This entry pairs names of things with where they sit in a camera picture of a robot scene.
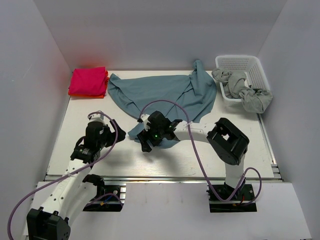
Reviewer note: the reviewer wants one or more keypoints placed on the crumpled grey t-shirt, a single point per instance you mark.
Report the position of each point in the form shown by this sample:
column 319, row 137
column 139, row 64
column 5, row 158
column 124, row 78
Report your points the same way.
column 254, row 100

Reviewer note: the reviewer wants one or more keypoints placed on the blue-grey t-shirt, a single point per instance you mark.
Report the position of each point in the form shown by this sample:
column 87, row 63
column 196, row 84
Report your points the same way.
column 186, row 97

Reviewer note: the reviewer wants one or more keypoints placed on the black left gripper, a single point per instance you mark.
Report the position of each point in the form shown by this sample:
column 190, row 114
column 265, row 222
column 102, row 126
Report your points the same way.
column 121, row 134

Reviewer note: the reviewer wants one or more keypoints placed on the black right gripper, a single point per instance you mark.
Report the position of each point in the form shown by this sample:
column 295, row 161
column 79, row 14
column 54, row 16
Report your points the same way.
column 146, row 146

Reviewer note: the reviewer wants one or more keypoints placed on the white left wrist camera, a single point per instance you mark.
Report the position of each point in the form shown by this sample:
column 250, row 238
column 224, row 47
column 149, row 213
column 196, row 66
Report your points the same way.
column 96, row 116

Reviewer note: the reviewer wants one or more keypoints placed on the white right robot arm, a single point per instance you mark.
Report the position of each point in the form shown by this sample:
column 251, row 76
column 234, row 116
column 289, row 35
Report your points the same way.
column 229, row 142

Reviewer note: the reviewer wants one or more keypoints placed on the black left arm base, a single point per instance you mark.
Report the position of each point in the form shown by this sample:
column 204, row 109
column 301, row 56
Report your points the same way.
column 109, row 198

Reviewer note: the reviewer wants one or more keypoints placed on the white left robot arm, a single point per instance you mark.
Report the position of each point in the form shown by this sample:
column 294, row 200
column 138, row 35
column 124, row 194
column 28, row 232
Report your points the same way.
column 78, row 186

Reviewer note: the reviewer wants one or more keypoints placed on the folded magenta t-shirt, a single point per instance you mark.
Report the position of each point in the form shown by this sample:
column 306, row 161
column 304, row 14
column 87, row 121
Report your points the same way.
column 86, row 82

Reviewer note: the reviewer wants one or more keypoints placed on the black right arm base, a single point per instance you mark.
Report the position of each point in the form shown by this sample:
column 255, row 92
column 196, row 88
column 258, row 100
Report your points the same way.
column 237, row 204

